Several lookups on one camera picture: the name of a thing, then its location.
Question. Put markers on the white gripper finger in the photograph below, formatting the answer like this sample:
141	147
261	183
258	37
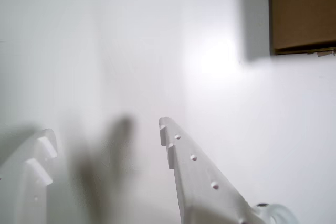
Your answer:
199	187
23	197

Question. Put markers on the brown cardboard box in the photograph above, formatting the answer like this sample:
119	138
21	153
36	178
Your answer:
302	11

